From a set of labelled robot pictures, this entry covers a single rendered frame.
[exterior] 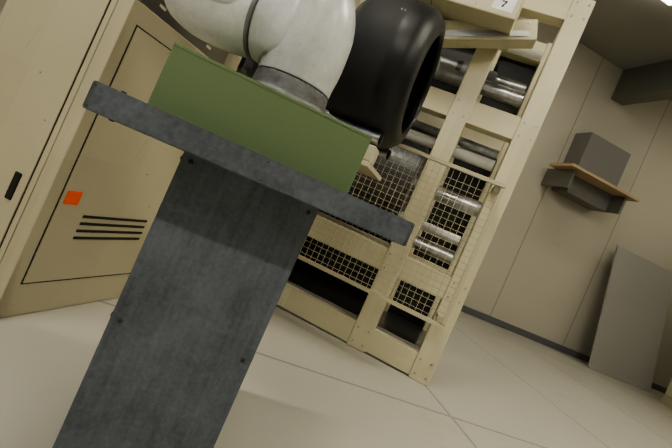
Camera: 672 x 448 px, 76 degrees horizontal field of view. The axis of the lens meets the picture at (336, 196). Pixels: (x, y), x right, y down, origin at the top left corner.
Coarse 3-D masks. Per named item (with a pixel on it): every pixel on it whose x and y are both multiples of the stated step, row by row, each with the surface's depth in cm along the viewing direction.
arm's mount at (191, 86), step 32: (192, 64) 65; (160, 96) 64; (192, 96) 65; (224, 96) 66; (256, 96) 67; (288, 96) 68; (224, 128) 66; (256, 128) 68; (288, 128) 69; (320, 128) 70; (352, 128) 71; (288, 160) 69; (320, 160) 70; (352, 160) 71
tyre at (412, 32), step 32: (384, 0) 153; (416, 0) 158; (384, 32) 146; (416, 32) 145; (352, 64) 149; (384, 64) 145; (416, 64) 147; (352, 96) 153; (384, 96) 148; (416, 96) 196; (384, 128) 157
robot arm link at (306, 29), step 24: (264, 0) 80; (288, 0) 80; (312, 0) 79; (336, 0) 80; (264, 24) 80; (288, 24) 79; (312, 24) 79; (336, 24) 80; (264, 48) 81; (288, 48) 79; (312, 48) 79; (336, 48) 81; (288, 72) 79; (312, 72) 80; (336, 72) 84
